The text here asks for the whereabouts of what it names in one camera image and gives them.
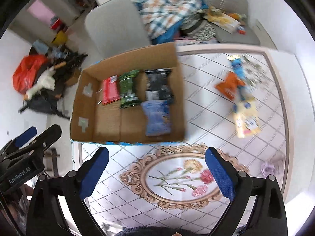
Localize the orange snack packet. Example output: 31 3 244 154
215 71 245 101

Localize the yellow snack box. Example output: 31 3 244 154
203 13 240 34

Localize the white goose plush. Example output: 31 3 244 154
23 61 66 101

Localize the yellow bucket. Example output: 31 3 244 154
51 31 68 46

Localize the grey chair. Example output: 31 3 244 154
84 0 152 59

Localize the black snack packet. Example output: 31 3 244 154
145 68 175 104

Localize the yellow tissue pack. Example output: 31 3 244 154
233 98 260 138

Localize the orange plastic bag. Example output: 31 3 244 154
12 54 49 95

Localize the green wet wipes pack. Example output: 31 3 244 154
119 69 140 109

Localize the light blue tissue pack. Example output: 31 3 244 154
141 100 171 136

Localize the blue tube packet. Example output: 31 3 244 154
231 57 249 102

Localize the grey cushioned seat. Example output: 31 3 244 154
207 0 260 46

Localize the black striped hat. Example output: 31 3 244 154
179 15 216 41

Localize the clear plastic bottle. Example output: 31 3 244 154
220 0 226 12

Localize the black stroller frame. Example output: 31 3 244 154
12 47 88 120

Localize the open cardboard box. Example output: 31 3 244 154
70 43 185 143

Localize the plaid blanket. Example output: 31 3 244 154
130 0 208 44

